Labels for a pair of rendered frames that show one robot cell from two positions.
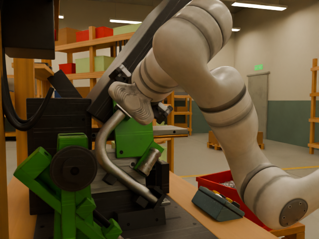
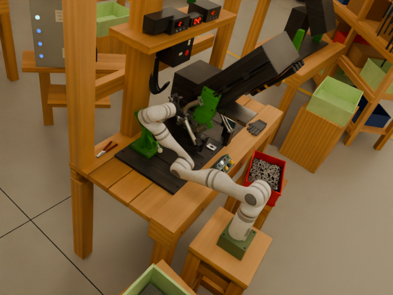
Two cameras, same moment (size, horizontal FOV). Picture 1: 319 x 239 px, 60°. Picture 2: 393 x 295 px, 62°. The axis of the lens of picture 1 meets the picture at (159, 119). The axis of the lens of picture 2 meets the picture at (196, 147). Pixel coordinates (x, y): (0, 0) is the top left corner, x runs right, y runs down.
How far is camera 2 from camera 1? 146 cm
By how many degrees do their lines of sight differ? 53
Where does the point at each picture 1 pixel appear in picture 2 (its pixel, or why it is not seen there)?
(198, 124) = not seen: outside the picture
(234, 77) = (155, 130)
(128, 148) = (197, 117)
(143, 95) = not seen: hidden behind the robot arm
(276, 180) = (176, 163)
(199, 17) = (144, 114)
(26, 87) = (222, 35)
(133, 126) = (204, 109)
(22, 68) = not seen: hidden behind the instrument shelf
